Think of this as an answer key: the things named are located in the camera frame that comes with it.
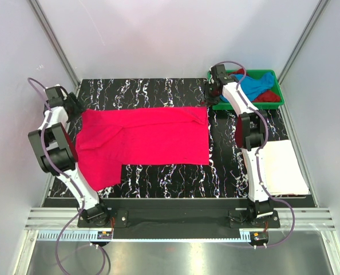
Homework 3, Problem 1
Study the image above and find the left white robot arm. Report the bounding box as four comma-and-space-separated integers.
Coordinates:
28, 85, 110, 227

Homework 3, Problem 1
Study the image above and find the blue t shirt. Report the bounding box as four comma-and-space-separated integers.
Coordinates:
219, 72, 275, 103

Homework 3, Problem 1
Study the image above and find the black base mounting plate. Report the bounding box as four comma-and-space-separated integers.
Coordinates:
78, 198, 280, 241

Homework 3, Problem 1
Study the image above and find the pink t shirt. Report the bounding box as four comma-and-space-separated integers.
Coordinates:
76, 107, 209, 191

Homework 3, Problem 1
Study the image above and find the purple cable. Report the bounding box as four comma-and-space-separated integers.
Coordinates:
27, 77, 111, 273
215, 60, 296, 249

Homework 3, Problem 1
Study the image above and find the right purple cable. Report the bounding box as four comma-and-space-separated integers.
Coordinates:
215, 60, 296, 249

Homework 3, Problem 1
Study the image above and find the black marble pattern mat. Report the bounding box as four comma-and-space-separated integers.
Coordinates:
48, 78, 313, 199

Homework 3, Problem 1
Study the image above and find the dark red t shirt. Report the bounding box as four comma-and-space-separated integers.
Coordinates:
228, 68, 282, 104

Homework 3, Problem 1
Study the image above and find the aluminium front rail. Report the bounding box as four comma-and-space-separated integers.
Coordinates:
26, 207, 335, 231

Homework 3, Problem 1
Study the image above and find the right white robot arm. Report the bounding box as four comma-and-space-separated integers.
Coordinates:
204, 61, 274, 227

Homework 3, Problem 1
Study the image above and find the green plastic bin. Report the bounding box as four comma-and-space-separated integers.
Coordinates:
206, 69, 285, 111

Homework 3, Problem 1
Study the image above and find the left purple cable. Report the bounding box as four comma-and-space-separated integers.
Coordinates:
27, 77, 111, 273

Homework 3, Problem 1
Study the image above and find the folded white t shirt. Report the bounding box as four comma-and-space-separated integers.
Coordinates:
263, 140, 309, 195

